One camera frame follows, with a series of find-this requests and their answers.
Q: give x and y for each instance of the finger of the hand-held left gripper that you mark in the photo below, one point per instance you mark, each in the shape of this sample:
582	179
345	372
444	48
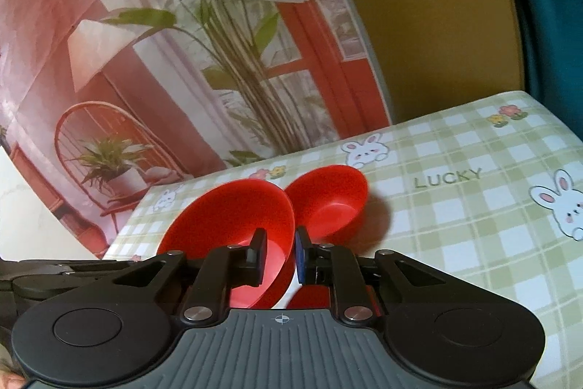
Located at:
68	282

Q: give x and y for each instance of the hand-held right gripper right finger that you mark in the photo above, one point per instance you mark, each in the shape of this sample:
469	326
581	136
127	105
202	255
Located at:
300	257

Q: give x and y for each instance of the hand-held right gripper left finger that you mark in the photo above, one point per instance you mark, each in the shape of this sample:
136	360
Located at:
258	257

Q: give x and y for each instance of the red bowl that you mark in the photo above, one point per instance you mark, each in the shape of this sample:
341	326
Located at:
332	202
309	298
218	220

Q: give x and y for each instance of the white marble board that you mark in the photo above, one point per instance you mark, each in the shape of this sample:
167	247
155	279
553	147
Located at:
32	225

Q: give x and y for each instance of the green checked bunny tablecloth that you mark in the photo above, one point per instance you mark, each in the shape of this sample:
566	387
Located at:
455	234

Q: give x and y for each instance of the printed room scene backdrop cloth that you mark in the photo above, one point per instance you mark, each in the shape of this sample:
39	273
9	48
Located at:
159	74

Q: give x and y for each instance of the teal curtain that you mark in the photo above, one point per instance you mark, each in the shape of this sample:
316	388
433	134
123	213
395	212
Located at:
551	6

